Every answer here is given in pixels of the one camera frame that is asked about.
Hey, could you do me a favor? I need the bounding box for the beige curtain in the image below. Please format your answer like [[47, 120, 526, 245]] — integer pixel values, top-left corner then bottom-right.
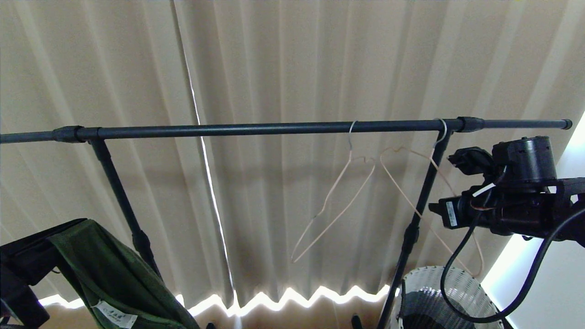
[[0, 0, 585, 317]]

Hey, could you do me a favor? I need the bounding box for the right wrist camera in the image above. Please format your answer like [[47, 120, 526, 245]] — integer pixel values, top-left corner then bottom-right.
[[448, 146, 496, 177]]

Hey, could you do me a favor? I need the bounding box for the black cable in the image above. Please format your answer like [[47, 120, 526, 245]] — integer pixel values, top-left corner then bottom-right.
[[440, 208, 585, 324]]

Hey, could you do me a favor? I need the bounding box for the green printed shirt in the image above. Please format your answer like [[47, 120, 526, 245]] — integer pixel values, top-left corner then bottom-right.
[[48, 219, 202, 329]]

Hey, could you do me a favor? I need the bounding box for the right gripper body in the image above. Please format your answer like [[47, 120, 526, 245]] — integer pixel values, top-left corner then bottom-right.
[[429, 191, 556, 236]]

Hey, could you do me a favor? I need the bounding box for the pink clothes hanger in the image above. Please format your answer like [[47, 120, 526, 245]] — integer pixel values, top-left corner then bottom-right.
[[379, 119, 485, 279], [291, 121, 377, 264]]

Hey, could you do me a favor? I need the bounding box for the white laundry basket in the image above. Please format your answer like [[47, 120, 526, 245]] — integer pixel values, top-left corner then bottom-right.
[[397, 266, 506, 329]]

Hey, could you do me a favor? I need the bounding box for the black clothes rack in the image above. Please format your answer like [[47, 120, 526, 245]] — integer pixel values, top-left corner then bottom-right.
[[0, 117, 573, 329]]

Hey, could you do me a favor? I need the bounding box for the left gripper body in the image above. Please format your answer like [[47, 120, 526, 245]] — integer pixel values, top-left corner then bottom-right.
[[0, 256, 51, 329]]

